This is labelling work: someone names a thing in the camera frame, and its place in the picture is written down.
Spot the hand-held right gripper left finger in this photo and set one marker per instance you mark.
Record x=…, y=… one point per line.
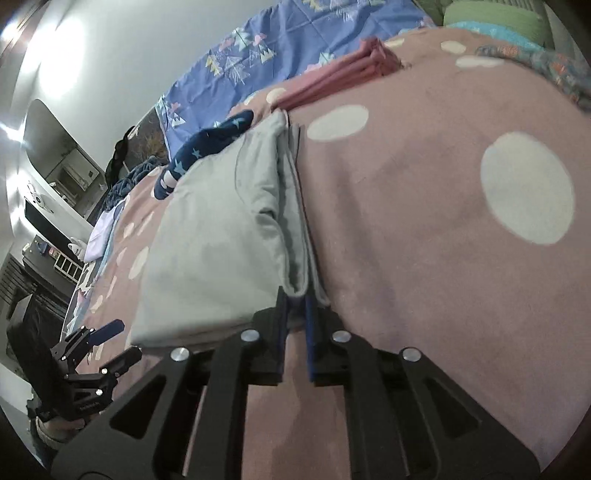
x=277, y=332

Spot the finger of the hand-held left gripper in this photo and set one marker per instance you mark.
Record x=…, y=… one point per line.
x=99, y=333
x=122, y=362

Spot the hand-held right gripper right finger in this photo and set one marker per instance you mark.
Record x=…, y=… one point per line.
x=310, y=337

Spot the pale green sweatshirt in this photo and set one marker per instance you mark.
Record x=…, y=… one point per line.
x=221, y=221

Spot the pink folded clothes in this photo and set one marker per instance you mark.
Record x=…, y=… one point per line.
x=341, y=69

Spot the person's left hand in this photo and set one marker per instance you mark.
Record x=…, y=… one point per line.
x=57, y=429

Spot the dark storage shelf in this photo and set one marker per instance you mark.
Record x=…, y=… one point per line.
x=41, y=272

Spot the lavender cloth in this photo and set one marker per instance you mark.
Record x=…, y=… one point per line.
x=104, y=230

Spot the dark blue fuzzy blanket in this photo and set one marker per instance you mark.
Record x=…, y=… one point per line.
x=131, y=182

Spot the pink polka dot blanket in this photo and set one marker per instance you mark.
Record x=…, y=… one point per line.
x=415, y=221

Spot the black hanging cloth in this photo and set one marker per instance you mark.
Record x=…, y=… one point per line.
x=121, y=157

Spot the dark branch print panel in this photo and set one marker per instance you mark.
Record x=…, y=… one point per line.
x=147, y=138

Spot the navy star print folded garment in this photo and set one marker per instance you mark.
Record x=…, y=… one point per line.
x=203, y=143

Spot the blue tree-print pillow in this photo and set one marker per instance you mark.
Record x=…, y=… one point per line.
x=286, y=55

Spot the teal patterned cloth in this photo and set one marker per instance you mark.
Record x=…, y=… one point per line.
x=494, y=34

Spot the multicolour floral cloth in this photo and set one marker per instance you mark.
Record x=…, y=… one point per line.
x=545, y=69

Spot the green folded cloth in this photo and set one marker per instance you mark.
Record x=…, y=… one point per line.
x=494, y=18

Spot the wall mirror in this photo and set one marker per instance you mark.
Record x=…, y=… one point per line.
x=60, y=157

